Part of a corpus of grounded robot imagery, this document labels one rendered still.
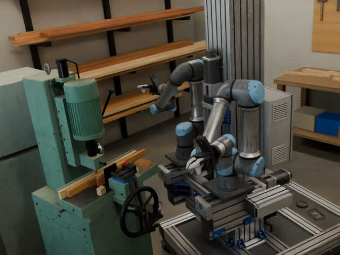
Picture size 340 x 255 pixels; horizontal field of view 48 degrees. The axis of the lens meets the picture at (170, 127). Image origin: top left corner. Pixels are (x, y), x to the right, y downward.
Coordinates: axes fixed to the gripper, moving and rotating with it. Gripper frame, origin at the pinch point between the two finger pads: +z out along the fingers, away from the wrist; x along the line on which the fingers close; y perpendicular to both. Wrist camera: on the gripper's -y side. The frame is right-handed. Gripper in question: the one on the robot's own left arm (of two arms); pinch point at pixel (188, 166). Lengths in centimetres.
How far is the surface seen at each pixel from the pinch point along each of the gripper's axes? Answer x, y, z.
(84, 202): 69, 24, 8
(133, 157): 77, 21, -42
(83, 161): 84, 9, -9
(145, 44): 256, -28, -279
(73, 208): 73, 26, 13
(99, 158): 73, 8, -13
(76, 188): 79, 20, 3
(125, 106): 231, 32, -191
